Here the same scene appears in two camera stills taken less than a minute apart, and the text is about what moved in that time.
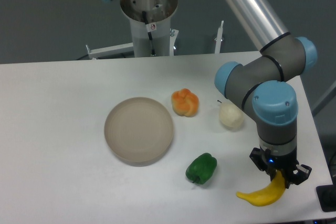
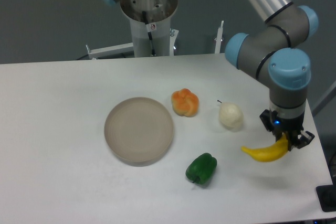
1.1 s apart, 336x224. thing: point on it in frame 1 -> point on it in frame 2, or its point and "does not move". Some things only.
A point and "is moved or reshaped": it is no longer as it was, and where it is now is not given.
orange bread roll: x=185 y=103 does not move
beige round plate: x=138 y=131 does not move
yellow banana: x=268 y=195 is moved or reshaped
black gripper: x=288 y=161 -> x=292 y=127
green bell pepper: x=201 y=168 does not move
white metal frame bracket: x=110 y=51 does not move
